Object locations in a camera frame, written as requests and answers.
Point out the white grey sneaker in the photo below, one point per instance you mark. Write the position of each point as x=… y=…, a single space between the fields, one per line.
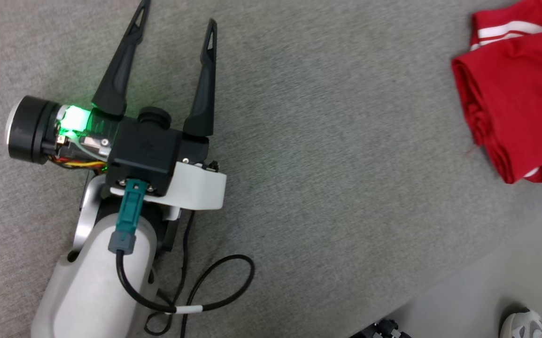
x=524 y=326

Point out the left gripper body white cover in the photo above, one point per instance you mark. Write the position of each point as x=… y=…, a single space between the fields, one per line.
x=29 y=129

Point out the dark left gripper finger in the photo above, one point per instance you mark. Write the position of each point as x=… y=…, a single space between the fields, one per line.
x=116 y=75
x=204 y=94

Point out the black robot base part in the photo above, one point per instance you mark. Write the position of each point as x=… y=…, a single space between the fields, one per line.
x=383 y=330

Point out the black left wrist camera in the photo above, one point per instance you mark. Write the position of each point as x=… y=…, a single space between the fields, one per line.
x=146 y=148

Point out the red basketball jersey white trim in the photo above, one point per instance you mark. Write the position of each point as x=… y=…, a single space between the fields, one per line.
x=520 y=94

